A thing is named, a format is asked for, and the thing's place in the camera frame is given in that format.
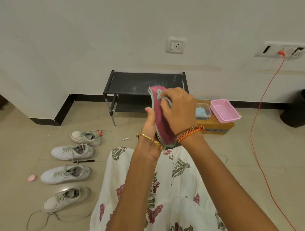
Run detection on person's right forearm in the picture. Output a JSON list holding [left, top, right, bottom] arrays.
[[177, 133, 279, 231]]

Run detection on orange and brown thread bracelet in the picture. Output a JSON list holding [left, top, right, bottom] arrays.
[[176, 125, 205, 143]]

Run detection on person's right hand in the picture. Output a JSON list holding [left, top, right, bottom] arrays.
[[160, 87, 197, 136]]

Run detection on orange cable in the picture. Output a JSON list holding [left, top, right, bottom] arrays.
[[250, 55, 296, 231]]

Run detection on person's left hand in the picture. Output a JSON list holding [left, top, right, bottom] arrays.
[[139, 107, 165, 160]]

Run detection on gold bangle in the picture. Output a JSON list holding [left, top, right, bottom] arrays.
[[136, 133, 163, 147]]

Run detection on black shoe rack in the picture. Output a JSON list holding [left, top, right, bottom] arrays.
[[103, 70, 189, 126]]

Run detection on person's left forearm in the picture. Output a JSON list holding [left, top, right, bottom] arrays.
[[105, 138, 165, 231]]

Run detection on grey shoelace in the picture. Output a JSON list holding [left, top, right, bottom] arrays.
[[88, 130, 116, 141], [27, 209, 92, 231]]

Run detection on white sneaker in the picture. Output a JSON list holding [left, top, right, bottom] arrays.
[[51, 144, 95, 160], [41, 165, 92, 185], [70, 131, 102, 147], [42, 186, 91, 213]]

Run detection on white floral print dress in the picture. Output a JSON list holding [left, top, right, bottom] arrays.
[[90, 147, 227, 231]]

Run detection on white wall socket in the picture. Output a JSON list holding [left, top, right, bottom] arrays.
[[166, 36, 187, 55]]

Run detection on pink and teal shoe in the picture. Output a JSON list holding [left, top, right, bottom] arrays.
[[148, 86, 178, 147]]

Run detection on blue cloth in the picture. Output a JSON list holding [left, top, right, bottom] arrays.
[[196, 107, 210, 118]]

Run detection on brown cardboard box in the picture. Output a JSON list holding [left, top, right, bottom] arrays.
[[195, 100, 235, 135]]

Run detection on clear plastic container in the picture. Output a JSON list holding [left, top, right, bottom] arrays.
[[195, 103, 212, 120]]

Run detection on black dustbin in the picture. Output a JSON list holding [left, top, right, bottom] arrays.
[[280, 89, 305, 128]]

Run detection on pink plastic tray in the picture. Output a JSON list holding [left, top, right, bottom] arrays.
[[210, 99, 242, 124]]

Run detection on white switch board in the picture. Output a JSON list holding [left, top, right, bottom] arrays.
[[254, 41, 305, 59]]

